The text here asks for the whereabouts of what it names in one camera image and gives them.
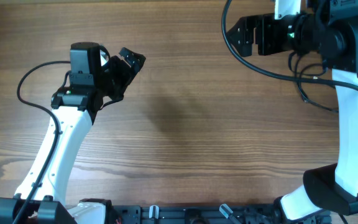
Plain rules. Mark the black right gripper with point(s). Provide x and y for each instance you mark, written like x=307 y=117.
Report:
x=264 y=27

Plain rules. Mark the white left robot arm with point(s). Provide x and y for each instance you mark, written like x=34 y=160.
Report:
x=94 y=81

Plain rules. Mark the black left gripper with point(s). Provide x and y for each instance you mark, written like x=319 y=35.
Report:
x=115 y=63

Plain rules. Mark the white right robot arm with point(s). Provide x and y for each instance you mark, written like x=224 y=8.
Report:
x=332 y=31

